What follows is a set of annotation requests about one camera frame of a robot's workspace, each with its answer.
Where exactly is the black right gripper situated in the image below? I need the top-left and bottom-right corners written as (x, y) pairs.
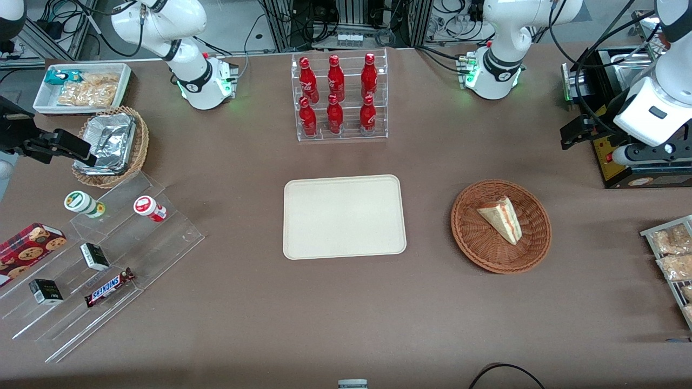
top-left (0, 96), bottom-right (99, 167)

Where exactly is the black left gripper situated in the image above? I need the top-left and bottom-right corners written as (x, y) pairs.
top-left (560, 89), bottom-right (631, 151)

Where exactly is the triangular sandwich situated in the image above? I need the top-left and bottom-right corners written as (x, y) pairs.
top-left (476, 196), bottom-right (523, 246)

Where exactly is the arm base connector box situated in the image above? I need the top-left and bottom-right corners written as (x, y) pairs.
top-left (456, 53), bottom-right (477, 88)

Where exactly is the light tan wicker basket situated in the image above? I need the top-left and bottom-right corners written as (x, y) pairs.
top-left (71, 106), bottom-right (150, 189)

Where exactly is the silver metal rack tray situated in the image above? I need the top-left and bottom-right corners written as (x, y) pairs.
top-left (640, 215), bottom-right (692, 330)

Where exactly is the brown round wicker basket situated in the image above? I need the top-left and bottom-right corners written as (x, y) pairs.
top-left (451, 179), bottom-right (552, 274)

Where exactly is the cream plastic tray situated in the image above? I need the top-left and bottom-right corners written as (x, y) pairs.
top-left (283, 174), bottom-right (407, 260)

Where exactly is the aluminium foil container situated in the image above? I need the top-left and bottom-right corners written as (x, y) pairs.
top-left (73, 112), bottom-right (137, 176)

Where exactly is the clear bag of crackers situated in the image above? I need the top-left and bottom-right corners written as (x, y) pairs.
top-left (81, 72), bottom-right (121, 90)
top-left (56, 82), bottom-right (117, 108)

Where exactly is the black food warmer appliance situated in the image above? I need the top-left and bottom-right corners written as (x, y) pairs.
top-left (561, 46), bottom-right (692, 190)

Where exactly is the white rectangular bin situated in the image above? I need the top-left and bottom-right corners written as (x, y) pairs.
top-left (32, 63), bottom-right (133, 116)

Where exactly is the green lidded cup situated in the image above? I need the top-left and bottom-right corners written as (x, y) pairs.
top-left (64, 190), bottom-right (107, 219)

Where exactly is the teal snack packet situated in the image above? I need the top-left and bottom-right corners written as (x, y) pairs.
top-left (44, 69), bottom-right (84, 86)

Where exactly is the steel food pan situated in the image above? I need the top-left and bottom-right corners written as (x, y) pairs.
top-left (611, 50), bottom-right (659, 90)

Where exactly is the red lidded cup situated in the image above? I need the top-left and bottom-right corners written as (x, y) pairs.
top-left (133, 196), bottom-right (168, 223)

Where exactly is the small black box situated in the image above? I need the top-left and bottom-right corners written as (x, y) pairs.
top-left (28, 279), bottom-right (64, 306)
top-left (80, 243), bottom-right (111, 272)

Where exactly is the red tartan cookie box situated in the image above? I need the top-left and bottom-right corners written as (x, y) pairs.
top-left (0, 223), bottom-right (68, 287)

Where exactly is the clear acrylic stepped shelf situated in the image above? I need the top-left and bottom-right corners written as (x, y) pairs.
top-left (0, 172), bottom-right (205, 364)

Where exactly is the Snickers chocolate bar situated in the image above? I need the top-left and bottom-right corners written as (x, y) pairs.
top-left (84, 267), bottom-right (135, 308)

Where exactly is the red cola bottle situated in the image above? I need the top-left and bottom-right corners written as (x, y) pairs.
top-left (326, 94), bottom-right (344, 135)
top-left (327, 54), bottom-right (345, 102)
top-left (361, 52), bottom-right (378, 99)
top-left (359, 95), bottom-right (377, 133)
top-left (298, 96), bottom-right (318, 137)
top-left (299, 57), bottom-right (320, 104)

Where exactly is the clear acrylic bottle rack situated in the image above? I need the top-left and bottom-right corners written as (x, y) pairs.
top-left (291, 49), bottom-right (389, 142)

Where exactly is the aluminium profile rail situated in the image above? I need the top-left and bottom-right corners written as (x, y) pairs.
top-left (0, 11), bottom-right (101, 70)

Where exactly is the aluminium profile frame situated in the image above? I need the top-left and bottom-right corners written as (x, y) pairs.
top-left (258, 0), bottom-right (449, 52)

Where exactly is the black cable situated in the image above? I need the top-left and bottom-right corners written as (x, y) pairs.
top-left (468, 363), bottom-right (547, 389)

